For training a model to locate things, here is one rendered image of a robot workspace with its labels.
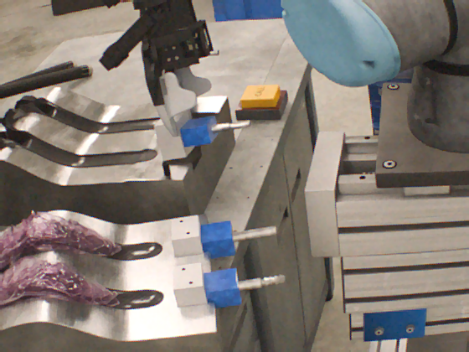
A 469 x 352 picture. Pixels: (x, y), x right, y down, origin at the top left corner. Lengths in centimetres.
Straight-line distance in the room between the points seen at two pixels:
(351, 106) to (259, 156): 197
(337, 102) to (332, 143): 240
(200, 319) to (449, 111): 38
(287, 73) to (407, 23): 96
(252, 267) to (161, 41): 49
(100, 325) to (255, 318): 61
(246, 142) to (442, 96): 65
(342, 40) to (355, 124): 249
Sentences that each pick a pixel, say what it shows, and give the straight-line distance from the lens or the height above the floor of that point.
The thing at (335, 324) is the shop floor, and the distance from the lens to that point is 227.
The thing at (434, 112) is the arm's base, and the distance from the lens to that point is 90.
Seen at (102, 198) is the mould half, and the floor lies 86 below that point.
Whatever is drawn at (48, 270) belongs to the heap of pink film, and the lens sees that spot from 103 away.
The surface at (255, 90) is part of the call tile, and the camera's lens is 155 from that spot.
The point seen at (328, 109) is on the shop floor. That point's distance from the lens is 336.
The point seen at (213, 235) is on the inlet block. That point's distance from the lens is 111.
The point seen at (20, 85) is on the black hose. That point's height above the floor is 87.
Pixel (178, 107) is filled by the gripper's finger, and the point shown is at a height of 98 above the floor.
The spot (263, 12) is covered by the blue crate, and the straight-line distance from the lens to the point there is 442.
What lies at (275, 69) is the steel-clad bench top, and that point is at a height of 80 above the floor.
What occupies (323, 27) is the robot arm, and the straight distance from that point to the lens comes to 75.
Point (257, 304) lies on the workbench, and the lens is 154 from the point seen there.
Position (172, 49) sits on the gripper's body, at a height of 106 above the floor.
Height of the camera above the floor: 147
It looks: 29 degrees down
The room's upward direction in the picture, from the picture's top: 10 degrees counter-clockwise
